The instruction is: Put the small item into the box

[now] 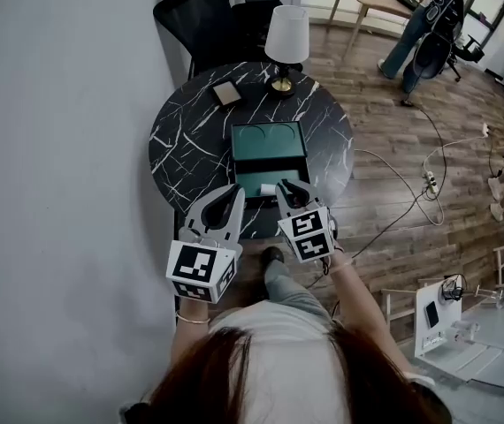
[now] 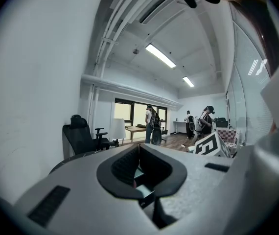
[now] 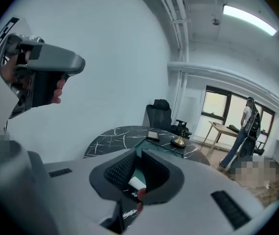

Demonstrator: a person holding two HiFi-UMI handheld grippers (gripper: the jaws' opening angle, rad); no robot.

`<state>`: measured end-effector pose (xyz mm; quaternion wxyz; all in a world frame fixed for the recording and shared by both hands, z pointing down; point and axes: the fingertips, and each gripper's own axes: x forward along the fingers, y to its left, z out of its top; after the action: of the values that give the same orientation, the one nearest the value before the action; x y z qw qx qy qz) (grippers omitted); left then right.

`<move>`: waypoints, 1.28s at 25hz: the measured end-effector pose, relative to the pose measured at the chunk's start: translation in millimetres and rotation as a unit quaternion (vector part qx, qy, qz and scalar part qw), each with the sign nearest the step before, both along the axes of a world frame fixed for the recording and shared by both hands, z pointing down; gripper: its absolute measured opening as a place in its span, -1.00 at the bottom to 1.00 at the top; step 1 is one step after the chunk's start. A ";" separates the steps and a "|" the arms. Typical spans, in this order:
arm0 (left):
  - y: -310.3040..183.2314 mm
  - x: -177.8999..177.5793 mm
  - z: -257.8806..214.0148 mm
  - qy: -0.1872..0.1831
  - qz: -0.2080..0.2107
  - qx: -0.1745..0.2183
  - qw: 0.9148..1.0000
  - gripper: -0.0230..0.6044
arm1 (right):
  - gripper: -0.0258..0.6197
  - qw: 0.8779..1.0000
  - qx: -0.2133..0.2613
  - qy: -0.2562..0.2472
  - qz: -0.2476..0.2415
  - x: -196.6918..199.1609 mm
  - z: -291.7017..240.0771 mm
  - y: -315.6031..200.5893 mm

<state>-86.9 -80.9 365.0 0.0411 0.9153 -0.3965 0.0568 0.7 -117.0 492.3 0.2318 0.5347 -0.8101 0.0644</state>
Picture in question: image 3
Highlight person's left hand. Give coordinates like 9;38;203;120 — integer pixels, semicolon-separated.
50;79;67;105

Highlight small black framed pad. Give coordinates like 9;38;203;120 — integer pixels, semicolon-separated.
146;130;161;142

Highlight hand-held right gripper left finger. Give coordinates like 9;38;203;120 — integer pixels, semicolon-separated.
35;148;138;235

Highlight long ceiling light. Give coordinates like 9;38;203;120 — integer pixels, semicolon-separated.
222;3;278;37

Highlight white ceiling pipes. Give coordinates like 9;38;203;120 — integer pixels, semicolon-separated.
151;0;193;64

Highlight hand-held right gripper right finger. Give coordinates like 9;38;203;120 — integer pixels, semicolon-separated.
127;148;265;235

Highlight person's right hand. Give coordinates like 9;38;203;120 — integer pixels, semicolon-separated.
136;188;148;214

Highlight dark framed window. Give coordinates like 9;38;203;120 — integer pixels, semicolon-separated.
200;85;276;133

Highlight black mesh office chair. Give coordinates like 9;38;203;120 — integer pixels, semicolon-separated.
143;98;193;140

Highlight white round object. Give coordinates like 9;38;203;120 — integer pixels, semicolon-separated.
129;176;147;191

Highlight white shade brass table lamp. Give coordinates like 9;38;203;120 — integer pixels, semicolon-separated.
170;96;201;148

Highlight black backpack with cables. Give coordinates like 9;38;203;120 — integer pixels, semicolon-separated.
237;104;262;162

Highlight dark green tray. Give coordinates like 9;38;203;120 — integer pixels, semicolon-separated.
122;138;187;202

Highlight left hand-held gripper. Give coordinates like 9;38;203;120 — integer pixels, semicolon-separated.
0;16;86;120

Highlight round black marble table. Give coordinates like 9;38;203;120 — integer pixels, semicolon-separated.
83;125;211;227

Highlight light wooden desk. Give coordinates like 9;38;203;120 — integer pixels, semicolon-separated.
207;120;241;157

